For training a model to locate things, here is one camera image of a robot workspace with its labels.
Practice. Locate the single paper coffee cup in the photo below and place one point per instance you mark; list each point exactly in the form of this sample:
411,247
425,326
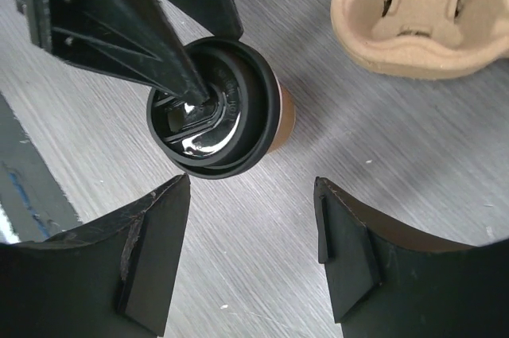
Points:
287,119

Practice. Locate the single black cup lid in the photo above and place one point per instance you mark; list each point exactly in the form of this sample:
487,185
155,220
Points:
229,133

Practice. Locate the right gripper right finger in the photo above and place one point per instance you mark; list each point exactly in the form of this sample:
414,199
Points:
388,279

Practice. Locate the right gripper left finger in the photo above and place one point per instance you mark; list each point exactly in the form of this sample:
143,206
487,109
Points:
111,277

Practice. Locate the lower pulp cup carrier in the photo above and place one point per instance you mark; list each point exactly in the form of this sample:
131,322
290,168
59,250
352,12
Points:
422,39

